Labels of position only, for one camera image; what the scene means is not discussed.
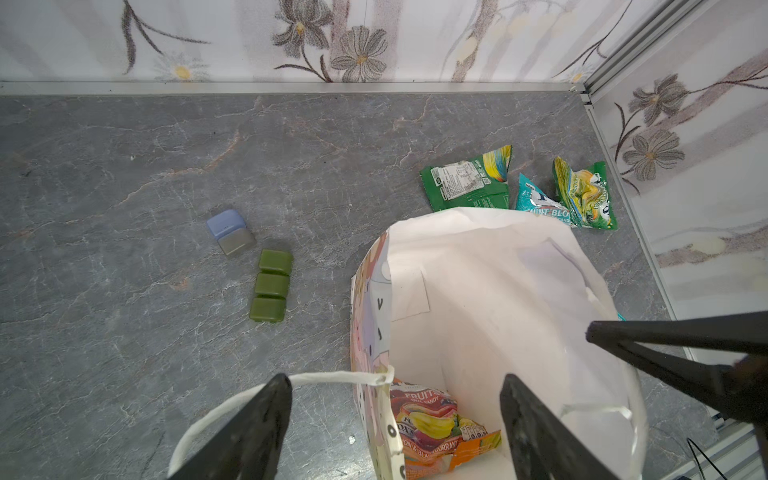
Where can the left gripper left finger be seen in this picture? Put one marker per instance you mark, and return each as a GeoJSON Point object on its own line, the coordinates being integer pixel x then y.
{"type": "Point", "coordinates": [248, 446]}

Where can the white paper bag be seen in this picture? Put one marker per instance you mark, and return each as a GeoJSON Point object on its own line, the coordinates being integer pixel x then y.
{"type": "Point", "coordinates": [457, 300]}

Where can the orange fruit candy packet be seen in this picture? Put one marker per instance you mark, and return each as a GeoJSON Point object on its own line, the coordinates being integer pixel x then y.
{"type": "Point", "coordinates": [436, 437]}

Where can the green fruit candy packet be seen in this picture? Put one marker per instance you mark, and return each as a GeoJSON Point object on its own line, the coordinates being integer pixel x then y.
{"type": "Point", "coordinates": [585, 194]}

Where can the green block strip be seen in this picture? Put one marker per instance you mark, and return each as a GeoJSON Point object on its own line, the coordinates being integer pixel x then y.
{"type": "Point", "coordinates": [271, 287]}

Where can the green snack packet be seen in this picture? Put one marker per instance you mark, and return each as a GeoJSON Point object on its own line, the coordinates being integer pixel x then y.
{"type": "Point", "coordinates": [480, 182]}

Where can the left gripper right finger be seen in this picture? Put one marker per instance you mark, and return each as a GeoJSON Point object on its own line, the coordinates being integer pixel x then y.
{"type": "Point", "coordinates": [541, 446]}

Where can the blue grey block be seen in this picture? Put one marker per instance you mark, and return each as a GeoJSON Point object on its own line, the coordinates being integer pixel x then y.
{"type": "Point", "coordinates": [230, 231]}

